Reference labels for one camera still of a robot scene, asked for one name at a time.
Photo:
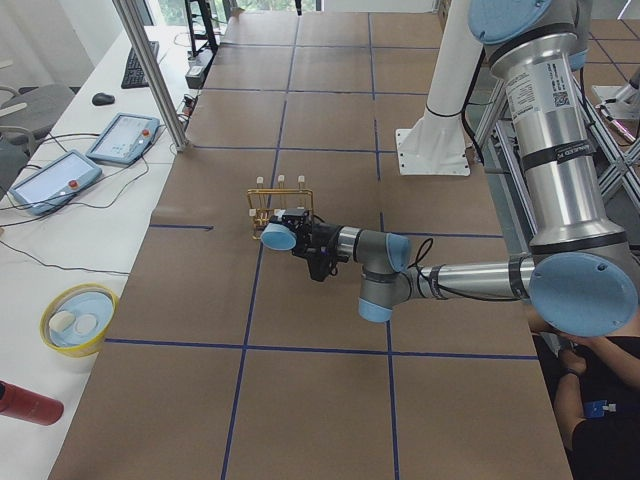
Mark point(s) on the near blue teach pendant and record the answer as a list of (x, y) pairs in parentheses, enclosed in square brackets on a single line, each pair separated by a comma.
[(56, 184)]

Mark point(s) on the black computer mouse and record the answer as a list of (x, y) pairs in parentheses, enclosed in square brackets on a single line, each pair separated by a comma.
[(103, 99)]

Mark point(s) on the blue teach pendant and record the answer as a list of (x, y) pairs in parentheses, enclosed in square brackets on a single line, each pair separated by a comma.
[(124, 140), (56, 184)]

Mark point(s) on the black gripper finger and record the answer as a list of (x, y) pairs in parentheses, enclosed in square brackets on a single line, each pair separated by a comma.
[(291, 216)]

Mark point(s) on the person in black shirt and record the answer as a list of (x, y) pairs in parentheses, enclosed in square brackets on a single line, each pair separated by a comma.
[(593, 385)]

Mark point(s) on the red thermos bottle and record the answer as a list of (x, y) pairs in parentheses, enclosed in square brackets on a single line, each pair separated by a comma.
[(23, 404)]

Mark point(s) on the far blue teach pendant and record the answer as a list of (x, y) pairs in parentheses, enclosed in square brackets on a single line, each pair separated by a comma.
[(124, 140)]

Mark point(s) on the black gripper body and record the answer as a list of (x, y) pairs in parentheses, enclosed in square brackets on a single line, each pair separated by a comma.
[(325, 235)]

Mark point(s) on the yellow rimmed blue bowl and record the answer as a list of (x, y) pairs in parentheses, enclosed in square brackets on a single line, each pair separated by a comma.
[(89, 298)]

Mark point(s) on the white round block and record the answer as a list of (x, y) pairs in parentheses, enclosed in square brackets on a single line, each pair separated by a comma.
[(61, 320)]

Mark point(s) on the aluminium frame post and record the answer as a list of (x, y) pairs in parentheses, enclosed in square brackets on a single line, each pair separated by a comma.
[(136, 33)]

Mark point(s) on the grey office chair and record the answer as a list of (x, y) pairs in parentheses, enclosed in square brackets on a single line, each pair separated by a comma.
[(32, 116)]

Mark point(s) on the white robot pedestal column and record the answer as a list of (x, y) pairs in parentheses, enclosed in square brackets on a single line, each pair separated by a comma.
[(435, 145)]

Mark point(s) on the light blue plastic cup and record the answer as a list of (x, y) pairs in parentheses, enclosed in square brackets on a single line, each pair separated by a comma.
[(278, 237)]

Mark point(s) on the white round lid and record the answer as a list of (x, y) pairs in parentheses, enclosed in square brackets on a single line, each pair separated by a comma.
[(85, 324)]

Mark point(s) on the gold wire cup holder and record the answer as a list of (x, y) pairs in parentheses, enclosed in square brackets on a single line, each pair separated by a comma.
[(266, 202)]

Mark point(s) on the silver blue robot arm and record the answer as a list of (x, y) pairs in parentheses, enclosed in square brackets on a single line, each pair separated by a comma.
[(577, 272)]

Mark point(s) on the black power strip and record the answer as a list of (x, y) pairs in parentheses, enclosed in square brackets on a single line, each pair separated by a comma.
[(199, 66)]

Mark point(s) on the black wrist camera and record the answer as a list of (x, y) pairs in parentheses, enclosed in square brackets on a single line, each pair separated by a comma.
[(322, 265)]

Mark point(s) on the black keyboard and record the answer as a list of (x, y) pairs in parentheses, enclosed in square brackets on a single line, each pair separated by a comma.
[(134, 75)]

